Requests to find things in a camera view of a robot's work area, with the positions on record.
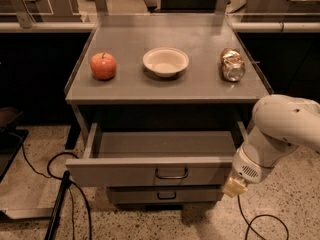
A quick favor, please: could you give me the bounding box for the black cable left floor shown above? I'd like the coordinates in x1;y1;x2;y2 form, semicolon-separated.
9;132;93;240

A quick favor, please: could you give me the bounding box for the dark object left edge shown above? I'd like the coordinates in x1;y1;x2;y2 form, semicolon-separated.
0;107;28;182

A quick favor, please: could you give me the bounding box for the grey drawer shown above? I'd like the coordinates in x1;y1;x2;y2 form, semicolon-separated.
107;185;223;205
66;122;246;188

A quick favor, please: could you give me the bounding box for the black cable floor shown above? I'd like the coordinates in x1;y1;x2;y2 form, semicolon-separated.
236;194;290;240
9;132;93;240

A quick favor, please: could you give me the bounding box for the grey top drawer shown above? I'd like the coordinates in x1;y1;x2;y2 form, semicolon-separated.
66;122;246;188

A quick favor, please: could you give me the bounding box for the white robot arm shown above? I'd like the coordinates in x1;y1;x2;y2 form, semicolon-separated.
222;94;320;197

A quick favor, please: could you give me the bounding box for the grey bottom drawer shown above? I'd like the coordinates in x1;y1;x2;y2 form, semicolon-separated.
107;185;223;205

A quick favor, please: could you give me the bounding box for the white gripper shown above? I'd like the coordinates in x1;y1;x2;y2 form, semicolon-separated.
222;145;273;198

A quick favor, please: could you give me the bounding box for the grey drawer cabinet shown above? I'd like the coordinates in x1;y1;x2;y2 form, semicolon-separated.
66;14;270;205

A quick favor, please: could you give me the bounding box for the white horizontal rail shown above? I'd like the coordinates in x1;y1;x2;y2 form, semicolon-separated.
0;22;95;33

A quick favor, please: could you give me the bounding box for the white paper bowl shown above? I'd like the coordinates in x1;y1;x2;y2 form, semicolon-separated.
143;47;189;77

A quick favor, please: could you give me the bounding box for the black bar on floor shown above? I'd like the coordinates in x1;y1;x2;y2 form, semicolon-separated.
45;171;70;240

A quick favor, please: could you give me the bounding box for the red apple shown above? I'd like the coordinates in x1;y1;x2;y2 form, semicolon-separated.
90;52;117;80

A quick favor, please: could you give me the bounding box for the black cable right floor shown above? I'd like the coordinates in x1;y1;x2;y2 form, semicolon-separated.
236;194;290;240

